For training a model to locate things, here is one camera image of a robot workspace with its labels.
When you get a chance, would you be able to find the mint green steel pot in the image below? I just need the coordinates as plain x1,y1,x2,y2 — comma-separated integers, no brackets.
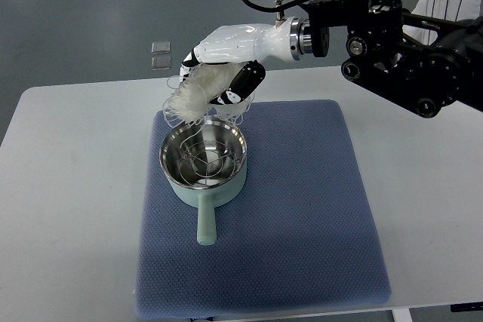
159,116,248,246

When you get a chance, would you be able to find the white vermicelli nest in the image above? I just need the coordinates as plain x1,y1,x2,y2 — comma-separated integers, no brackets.
163,63,254,128

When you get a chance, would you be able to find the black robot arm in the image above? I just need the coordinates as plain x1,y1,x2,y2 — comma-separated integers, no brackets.
301,0,482,118

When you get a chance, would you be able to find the metal floor plate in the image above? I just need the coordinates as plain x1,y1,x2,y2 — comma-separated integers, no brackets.
151,55,171,70
151,41,171,54

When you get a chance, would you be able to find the wire steaming rack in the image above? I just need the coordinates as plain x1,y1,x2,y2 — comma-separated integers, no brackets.
179,143,242,188

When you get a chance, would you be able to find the blue mesh mat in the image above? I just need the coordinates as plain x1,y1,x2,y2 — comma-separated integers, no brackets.
135,100,391,319

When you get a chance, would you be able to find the lower metal floor plate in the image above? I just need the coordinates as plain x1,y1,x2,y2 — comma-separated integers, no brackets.
151,55,171,70

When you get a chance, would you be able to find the upper metal floor plate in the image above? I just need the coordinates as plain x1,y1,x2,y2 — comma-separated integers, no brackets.
151,41,171,54

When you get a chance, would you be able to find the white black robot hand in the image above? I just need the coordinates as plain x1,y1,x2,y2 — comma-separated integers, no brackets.
180,17,307,105

